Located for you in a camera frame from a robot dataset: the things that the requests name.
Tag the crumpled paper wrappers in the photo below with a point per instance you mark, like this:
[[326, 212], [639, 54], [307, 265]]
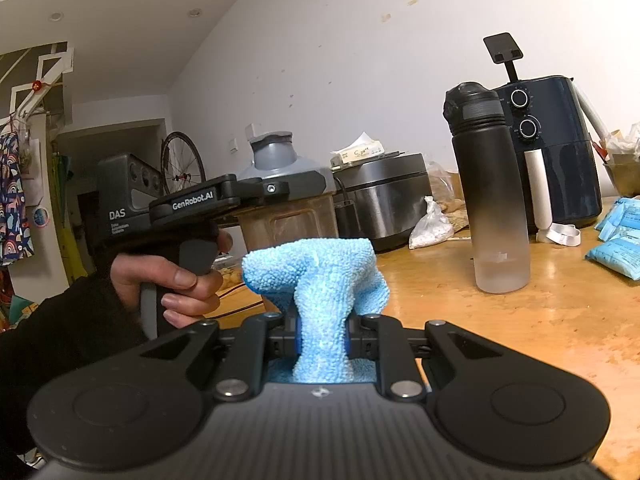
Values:
[[625, 145]]

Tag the white tube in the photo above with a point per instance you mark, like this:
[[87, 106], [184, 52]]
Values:
[[590, 110]]

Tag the yellow green hanging cloth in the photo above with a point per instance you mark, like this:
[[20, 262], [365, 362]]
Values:
[[67, 220]]

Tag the black gradient water bottle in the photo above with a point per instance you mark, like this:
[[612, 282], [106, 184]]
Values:
[[490, 195]]

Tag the blue packet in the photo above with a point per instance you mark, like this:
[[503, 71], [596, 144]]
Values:
[[612, 220], [632, 220], [615, 258]]

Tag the olive bowl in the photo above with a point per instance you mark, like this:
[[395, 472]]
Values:
[[622, 180]]

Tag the person's left forearm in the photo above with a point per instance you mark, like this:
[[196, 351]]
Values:
[[60, 345]]

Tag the black phone stand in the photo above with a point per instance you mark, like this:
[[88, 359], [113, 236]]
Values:
[[501, 46]]

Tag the tissue box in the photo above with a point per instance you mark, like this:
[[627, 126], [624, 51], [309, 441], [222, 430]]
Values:
[[357, 152]]

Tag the white stair railing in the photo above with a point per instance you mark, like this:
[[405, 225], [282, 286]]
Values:
[[55, 62]]

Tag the bicycle wheel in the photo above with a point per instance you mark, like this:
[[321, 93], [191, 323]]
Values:
[[182, 177]]

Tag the white plastic bag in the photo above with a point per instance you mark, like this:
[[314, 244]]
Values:
[[430, 232]]

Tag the colourful printed bag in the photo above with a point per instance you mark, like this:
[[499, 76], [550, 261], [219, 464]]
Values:
[[17, 307]]

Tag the dark blue air fryer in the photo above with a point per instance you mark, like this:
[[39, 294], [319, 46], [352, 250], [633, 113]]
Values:
[[570, 165]]

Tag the blue microfiber cloth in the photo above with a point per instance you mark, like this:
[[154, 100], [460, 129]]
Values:
[[320, 280]]

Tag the silver rice cooker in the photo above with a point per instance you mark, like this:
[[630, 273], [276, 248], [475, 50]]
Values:
[[390, 195]]

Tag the colourful printed hanging cloth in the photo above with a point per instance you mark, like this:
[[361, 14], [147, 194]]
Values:
[[12, 200]]

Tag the crumpled clear plastic bag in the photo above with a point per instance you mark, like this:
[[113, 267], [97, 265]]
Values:
[[442, 185]]

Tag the clear shaker bottle grey lid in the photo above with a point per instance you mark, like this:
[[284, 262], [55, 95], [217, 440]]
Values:
[[270, 152]]

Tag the black power adapter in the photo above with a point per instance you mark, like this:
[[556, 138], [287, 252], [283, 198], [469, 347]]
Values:
[[347, 220]]

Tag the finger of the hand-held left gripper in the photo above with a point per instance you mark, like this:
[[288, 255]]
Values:
[[195, 205]]

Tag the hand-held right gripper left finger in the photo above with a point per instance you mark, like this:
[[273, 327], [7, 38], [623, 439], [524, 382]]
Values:
[[252, 355]]

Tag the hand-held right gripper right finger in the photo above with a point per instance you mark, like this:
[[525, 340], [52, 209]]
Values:
[[387, 355]]

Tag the person's left hand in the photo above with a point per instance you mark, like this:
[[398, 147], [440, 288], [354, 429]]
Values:
[[190, 290]]

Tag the white wall switch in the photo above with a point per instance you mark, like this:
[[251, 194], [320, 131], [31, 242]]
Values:
[[233, 145], [250, 132]]

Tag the round blue sticker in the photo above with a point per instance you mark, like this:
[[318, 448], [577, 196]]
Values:
[[41, 215]]

